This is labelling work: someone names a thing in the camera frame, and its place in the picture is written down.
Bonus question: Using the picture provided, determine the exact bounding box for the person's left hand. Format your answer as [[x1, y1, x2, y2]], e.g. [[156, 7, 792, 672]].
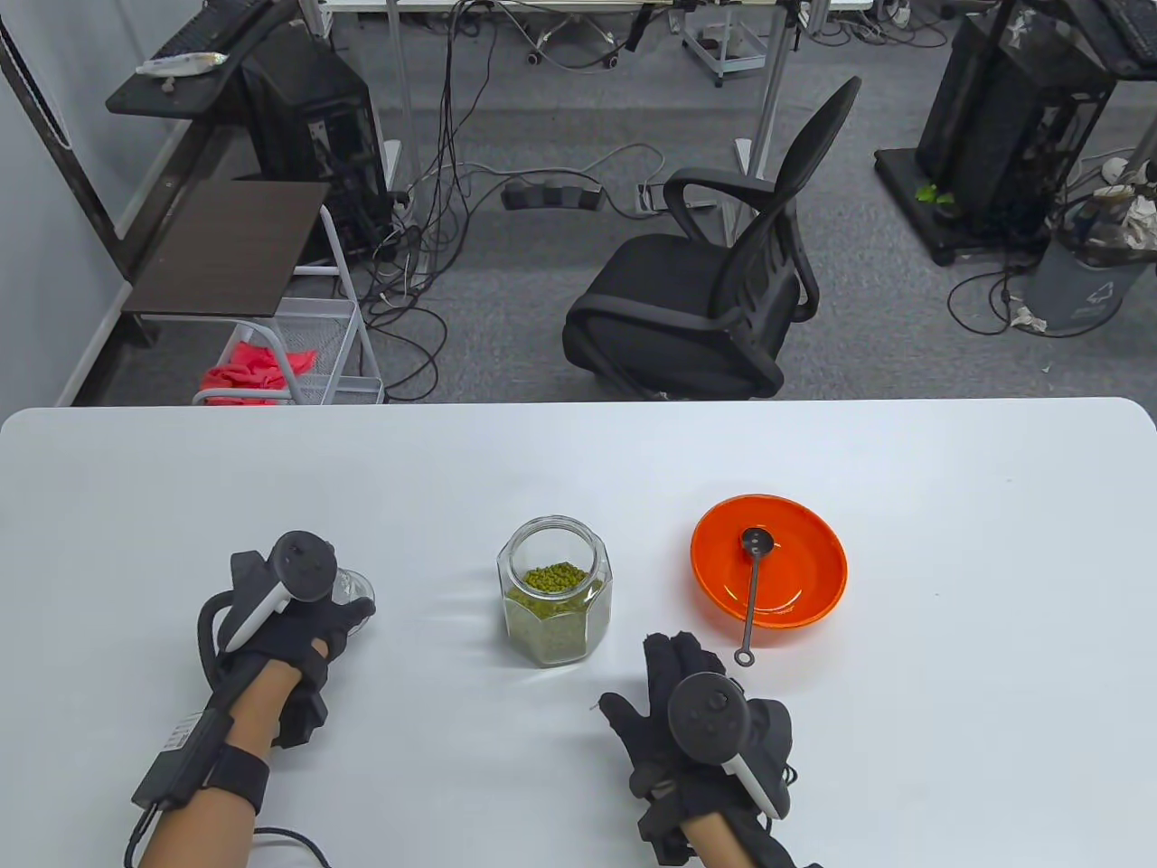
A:
[[199, 552, 376, 704]]

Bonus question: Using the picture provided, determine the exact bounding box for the person's right hand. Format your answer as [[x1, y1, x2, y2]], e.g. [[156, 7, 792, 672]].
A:
[[599, 631, 796, 815]]

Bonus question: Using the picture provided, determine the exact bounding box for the pile of mung beans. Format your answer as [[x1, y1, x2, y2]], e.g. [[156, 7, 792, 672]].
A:
[[504, 562, 605, 665]]

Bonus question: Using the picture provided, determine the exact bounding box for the black measuring scoop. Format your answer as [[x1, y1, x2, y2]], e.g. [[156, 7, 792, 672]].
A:
[[734, 528, 775, 668]]

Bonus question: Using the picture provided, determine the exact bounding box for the orange bowl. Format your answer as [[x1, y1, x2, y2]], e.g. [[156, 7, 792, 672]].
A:
[[691, 494, 849, 631]]

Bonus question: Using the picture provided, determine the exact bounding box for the person's right forearm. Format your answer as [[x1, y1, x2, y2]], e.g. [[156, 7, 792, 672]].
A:
[[678, 809, 760, 868]]

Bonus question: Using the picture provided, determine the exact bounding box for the person's left forearm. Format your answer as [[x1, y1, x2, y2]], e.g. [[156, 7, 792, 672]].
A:
[[136, 660, 308, 868]]

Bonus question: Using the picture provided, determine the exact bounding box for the black and white controller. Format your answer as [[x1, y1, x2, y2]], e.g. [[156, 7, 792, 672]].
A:
[[221, 532, 337, 652], [669, 674, 792, 819]]

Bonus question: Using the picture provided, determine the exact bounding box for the clear glass jar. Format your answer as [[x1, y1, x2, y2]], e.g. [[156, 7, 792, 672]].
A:
[[495, 515, 614, 668]]

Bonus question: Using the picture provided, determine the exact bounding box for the black box with white label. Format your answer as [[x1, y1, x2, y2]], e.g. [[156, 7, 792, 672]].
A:
[[131, 710, 236, 810]]

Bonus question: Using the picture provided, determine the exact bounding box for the red cloth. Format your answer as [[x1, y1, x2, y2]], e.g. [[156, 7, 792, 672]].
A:
[[201, 339, 319, 406]]

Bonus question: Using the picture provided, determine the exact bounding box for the dark wooden side table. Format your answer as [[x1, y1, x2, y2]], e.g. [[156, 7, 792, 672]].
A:
[[122, 179, 331, 319]]

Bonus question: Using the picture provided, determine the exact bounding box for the black office chair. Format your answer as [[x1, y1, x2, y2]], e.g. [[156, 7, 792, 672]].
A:
[[562, 76, 862, 401]]

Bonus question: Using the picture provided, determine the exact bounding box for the black power strip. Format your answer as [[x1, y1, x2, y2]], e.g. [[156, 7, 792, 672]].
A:
[[502, 178, 605, 213]]

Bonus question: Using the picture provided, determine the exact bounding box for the black computer tower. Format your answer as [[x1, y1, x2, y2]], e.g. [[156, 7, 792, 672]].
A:
[[237, 36, 391, 263], [915, 0, 1117, 236]]

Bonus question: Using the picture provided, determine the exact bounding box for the black shelf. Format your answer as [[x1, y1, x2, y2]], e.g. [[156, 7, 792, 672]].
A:
[[1058, 0, 1157, 80], [106, 18, 299, 120]]

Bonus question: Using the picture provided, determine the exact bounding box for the white packet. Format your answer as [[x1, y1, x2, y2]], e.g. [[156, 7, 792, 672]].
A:
[[136, 52, 230, 77]]

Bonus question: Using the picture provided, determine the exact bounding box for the black rolling platform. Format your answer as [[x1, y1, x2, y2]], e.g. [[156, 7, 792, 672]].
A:
[[874, 147, 1054, 268]]

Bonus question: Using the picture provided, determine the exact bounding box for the grey trash bin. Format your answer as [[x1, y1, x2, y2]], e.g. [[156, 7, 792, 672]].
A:
[[1023, 194, 1157, 331]]

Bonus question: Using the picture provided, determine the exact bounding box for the black keyboard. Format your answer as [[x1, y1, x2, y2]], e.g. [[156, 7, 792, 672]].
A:
[[154, 0, 272, 57]]

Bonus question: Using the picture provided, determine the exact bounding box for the white rolling stand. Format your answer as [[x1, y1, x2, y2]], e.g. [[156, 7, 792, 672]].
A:
[[680, 5, 769, 89]]

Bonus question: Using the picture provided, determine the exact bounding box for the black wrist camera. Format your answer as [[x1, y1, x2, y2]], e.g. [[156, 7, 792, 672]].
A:
[[269, 667, 328, 751], [637, 785, 692, 867]]

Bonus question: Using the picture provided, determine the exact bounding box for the black wrist strap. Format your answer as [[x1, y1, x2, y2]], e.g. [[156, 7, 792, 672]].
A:
[[210, 746, 270, 815]]

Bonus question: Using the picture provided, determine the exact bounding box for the black cable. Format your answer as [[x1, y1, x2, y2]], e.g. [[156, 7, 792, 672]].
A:
[[127, 805, 335, 868]]

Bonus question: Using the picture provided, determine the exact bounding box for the white wire basket cart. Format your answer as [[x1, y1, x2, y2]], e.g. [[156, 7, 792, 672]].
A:
[[192, 203, 387, 406]]

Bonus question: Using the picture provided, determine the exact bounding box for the bundle of black cables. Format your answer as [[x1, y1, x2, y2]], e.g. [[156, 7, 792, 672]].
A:
[[357, 0, 507, 403]]

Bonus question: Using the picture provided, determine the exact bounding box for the white desk frame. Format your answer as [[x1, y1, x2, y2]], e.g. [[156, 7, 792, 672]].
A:
[[298, 0, 873, 245]]

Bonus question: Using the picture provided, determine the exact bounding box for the black wall post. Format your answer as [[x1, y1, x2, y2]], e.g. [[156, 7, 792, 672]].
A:
[[0, 14, 159, 349]]

